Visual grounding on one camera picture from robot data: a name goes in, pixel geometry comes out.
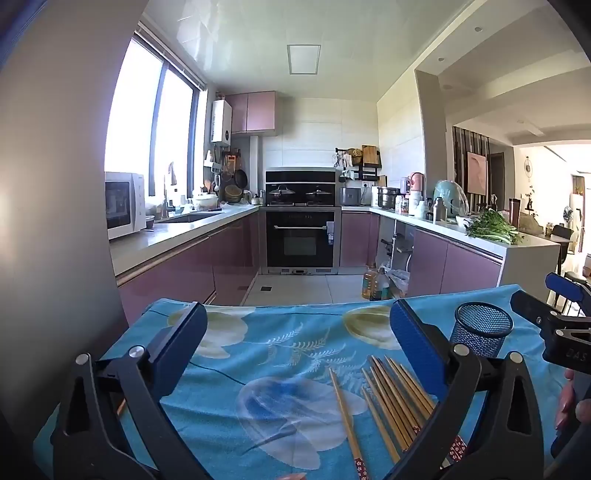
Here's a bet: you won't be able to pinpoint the kitchen window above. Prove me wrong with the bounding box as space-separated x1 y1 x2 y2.
105 36 202 214

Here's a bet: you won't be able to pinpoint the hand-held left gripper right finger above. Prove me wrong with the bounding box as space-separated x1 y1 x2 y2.
383 298 546 480

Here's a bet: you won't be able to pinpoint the bunch of leafy greens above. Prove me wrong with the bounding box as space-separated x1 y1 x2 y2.
464 208 525 246

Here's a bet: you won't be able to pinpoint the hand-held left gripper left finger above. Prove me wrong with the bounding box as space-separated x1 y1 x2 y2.
50 301 213 480

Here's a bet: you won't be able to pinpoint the kitchen sink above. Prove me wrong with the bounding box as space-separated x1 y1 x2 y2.
159 209 223 225

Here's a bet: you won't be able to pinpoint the white water heater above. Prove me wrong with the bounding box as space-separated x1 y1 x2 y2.
211 99 233 145

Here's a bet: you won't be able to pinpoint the steel stockpot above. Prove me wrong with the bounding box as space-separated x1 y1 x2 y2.
377 185 402 210

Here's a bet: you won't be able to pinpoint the dark dining chair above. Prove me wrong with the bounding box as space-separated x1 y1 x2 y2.
552 224 575 255

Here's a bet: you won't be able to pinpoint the dark cooking oil bottle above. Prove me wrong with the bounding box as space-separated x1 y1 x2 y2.
369 267 391 301

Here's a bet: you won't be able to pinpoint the black built-in stove oven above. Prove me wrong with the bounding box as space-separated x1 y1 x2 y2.
264 168 343 276

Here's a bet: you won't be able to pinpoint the floral-end wooden chopstick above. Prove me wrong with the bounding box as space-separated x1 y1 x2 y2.
328 367 370 479

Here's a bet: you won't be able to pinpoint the ceiling light panel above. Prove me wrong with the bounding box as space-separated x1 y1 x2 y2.
286 44 321 75

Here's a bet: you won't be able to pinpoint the white microwave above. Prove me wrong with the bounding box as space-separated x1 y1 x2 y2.
105 171 148 241

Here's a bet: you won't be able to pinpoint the pink wall cabinet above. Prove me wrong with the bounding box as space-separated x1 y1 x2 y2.
225 90 277 136

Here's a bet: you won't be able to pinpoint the pink wall painting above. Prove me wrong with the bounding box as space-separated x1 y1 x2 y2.
466 151 488 196

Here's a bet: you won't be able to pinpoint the pink sink-side counter cabinets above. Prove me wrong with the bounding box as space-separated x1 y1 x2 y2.
109 203 262 315

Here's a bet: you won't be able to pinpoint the black wall rack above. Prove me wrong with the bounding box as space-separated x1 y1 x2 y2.
335 146 387 184

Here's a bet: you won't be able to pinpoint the bunch of wooden chopsticks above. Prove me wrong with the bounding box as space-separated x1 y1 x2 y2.
360 354 468 465

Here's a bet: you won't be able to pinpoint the pink peninsula counter cabinets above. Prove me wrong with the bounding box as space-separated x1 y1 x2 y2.
369 205 562 296

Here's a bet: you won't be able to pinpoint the mint green appliance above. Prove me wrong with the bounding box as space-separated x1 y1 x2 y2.
432 179 468 218

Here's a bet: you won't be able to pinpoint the person's right hand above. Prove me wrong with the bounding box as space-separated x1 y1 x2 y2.
556 368 578 431

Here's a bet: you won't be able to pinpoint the black mesh pen holder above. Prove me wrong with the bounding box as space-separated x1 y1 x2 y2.
454 302 515 359

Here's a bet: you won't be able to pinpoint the dark slatted room divider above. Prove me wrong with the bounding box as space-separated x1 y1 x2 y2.
452 126 491 209

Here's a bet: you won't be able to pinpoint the clear plastic bag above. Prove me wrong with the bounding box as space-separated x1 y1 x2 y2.
385 267 412 299

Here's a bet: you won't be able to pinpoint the blue floral tablecloth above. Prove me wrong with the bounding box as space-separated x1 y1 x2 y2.
34 283 573 480

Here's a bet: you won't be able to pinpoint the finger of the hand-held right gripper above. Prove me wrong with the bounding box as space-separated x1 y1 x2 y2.
510 289 567 334
545 271 591 308

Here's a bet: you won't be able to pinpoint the yellow cooking oil bottle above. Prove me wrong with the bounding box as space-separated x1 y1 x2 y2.
361 265 378 301

